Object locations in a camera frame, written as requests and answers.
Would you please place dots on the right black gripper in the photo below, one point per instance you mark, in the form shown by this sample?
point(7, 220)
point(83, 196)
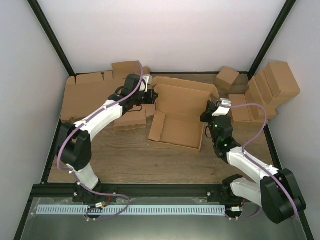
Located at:
point(210, 109)

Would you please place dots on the light blue slotted cable duct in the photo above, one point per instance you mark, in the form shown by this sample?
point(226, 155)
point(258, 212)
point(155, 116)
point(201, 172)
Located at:
point(133, 210)

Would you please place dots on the right black frame post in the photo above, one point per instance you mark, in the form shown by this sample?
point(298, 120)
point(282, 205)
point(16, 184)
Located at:
point(280, 20)

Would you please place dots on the large folded cardboard box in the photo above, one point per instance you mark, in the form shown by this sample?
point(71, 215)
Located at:
point(282, 82)

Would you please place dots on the black frame post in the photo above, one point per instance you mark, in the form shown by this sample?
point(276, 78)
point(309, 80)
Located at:
point(42, 19)
point(280, 20)

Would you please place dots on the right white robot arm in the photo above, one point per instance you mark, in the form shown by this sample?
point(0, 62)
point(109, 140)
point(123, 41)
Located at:
point(274, 190)

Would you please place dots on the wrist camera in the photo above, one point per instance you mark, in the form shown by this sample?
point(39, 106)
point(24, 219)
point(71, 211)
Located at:
point(223, 106)
point(146, 81)

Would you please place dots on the folded box on table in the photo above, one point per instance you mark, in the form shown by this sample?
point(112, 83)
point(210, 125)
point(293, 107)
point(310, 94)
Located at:
point(240, 115)

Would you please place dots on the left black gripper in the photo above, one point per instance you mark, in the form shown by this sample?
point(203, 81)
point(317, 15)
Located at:
point(151, 100)

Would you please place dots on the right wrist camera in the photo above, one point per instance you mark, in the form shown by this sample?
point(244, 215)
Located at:
point(223, 106)

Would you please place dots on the row of folded boxes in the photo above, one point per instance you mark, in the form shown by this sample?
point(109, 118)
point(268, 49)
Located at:
point(259, 92)

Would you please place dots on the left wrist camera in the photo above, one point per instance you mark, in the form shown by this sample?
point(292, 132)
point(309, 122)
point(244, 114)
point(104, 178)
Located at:
point(146, 81)

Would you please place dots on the small folded cardboard box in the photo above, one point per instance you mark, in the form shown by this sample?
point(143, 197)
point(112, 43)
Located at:
point(226, 78)

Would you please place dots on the stack of flat cardboard blanks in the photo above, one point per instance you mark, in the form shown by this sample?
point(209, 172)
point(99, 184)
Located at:
point(85, 93)

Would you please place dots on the left black frame post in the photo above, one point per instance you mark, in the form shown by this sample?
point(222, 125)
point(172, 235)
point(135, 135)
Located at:
point(42, 19)

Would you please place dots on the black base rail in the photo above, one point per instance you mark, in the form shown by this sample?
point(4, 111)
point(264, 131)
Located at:
point(211, 192)

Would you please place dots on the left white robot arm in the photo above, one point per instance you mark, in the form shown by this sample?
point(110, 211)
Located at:
point(74, 141)

